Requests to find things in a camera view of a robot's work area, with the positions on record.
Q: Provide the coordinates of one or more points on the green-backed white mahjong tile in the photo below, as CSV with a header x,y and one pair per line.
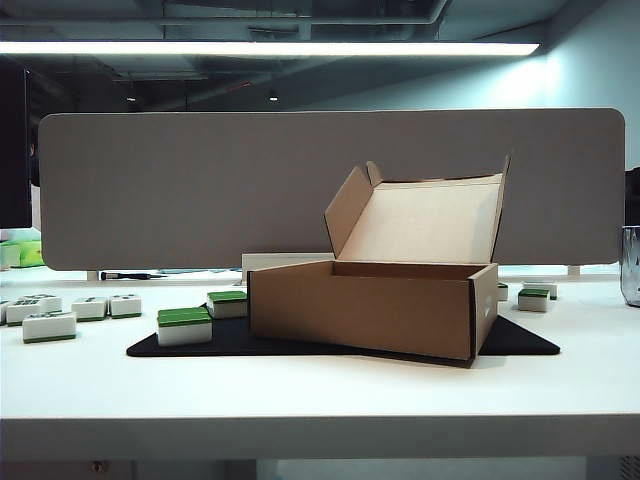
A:
x,y
47,301
502,292
90,309
125,305
542,286
192,309
48,329
532,301
227,293
21,312
182,334
2,310
227,307

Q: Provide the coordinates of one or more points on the brown cardboard paper box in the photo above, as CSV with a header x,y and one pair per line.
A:
x,y
360,310

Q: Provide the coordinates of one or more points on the grey felt desk divider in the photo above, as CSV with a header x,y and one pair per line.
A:
x,y
200,190

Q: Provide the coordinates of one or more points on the black felt mat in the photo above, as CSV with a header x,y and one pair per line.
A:
x,y
227,345

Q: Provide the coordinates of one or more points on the long ceiling light strip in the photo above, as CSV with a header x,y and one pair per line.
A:
x,y
250,48

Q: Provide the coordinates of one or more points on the bright green bag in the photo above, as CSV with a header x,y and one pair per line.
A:
x,y
22,255

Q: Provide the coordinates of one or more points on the clear glass container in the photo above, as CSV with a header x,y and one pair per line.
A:
x,y
631,270

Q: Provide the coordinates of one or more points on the dark chair back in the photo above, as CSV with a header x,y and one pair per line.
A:
x,y
633,197

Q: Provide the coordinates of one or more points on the black computer monitor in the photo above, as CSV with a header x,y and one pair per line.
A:
x,y
12,150

